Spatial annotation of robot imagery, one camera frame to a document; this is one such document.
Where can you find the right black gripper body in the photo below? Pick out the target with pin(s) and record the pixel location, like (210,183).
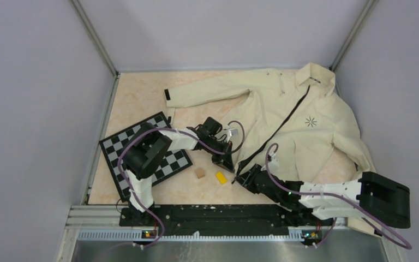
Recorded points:
(254,187)

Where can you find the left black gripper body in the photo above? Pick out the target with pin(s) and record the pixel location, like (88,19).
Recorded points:
(223,146)

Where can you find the cream zip-up jacket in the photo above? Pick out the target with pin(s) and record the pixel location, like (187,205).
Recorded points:
(299,111)

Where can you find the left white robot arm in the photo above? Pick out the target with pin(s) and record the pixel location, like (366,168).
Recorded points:
(141,156)

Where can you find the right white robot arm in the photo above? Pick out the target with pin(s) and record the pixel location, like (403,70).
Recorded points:
(370,196)

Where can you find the yellow rectangular block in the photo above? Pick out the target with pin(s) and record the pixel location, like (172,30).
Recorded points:
(221,178)

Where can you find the small wooden letter cube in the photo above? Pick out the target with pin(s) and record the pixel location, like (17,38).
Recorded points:
(200,173)

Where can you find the black white checkerboard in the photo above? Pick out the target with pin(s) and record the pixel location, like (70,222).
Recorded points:
(174,161)

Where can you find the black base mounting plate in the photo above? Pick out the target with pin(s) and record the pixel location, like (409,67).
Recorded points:
(221,220)

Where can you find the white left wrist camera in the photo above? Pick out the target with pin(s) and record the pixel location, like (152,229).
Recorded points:
(229,132)

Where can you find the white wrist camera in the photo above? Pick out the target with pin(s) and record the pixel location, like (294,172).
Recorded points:
(229,132)
(272,164)

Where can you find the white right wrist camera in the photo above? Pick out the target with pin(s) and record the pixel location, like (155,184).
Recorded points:
(272,164)

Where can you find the grey slotted cable duct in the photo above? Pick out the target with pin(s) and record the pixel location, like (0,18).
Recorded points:
(133,235)

